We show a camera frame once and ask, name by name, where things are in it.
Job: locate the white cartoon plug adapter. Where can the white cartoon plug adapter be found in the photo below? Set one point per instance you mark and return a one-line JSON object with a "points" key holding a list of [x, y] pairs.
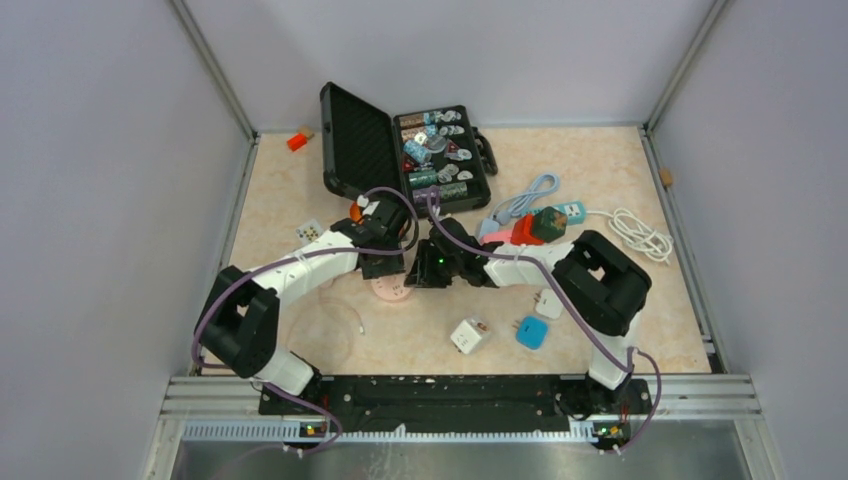
{"points": [[470, 334]]}

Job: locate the teal small socket adapter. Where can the teal small socket adapter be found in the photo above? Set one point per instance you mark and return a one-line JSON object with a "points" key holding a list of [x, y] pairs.
{"points": [[574, 211]]}

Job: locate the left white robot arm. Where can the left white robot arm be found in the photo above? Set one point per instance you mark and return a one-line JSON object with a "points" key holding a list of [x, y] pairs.
{"points": [[240, 320]]}

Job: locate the blue charger plug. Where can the blue charger plug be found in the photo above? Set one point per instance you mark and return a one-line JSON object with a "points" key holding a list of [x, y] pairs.
{"points": [[531, 332]]}

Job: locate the orange tape dispenser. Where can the orange tape dispenser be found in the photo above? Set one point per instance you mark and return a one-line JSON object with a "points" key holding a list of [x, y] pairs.
{"points": [[355, 213]]}

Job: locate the white charger plug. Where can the white charger plug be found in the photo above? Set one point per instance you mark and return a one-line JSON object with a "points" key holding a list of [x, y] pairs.
{"points": [[548, 304]]}

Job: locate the round pink power socket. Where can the round pink power socket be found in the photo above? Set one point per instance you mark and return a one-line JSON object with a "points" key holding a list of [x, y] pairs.
{"points": [[391, 289]]}

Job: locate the light blue power strip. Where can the light blue power strip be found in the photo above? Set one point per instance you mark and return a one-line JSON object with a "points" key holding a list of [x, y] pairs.
{"points": [[487, 226]]}

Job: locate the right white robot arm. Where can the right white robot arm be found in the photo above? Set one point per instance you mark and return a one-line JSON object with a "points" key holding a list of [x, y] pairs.
{"points": [[601, 287]]}

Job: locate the open black carrying case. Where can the open black carrying case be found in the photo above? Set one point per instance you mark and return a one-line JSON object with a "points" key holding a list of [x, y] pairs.
{"points": [[365, 147]]}

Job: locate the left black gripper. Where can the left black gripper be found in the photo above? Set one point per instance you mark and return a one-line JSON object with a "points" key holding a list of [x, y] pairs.
{"points": [[395, 265]]}

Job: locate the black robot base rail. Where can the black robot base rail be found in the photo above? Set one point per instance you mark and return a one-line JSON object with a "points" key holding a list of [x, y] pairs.
{"points": [[462, 404]]}

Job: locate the pink triangular power socket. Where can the pink triangular power socket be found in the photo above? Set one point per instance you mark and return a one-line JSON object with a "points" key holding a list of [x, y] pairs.
{"points": [[503, 236]]}

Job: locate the dark green cube plug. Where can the dark green cube plug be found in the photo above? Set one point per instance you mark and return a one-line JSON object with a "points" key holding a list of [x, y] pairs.
{"points": [[549, 224]]}

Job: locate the red cube plug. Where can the red cube plug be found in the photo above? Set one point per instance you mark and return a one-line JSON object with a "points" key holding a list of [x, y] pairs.
{"points": [[522, 234]]}

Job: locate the white multi-hole adapter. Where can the white multi-hole adapter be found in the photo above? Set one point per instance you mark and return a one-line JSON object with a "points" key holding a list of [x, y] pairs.
{"points": [[309, 232]]}

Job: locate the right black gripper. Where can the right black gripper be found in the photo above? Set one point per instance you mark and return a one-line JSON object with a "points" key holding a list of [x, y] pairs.
{"points": [[422, 274]]}

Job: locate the red small block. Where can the red small block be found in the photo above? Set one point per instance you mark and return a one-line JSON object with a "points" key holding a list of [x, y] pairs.
{"points": [[297, 142]]}

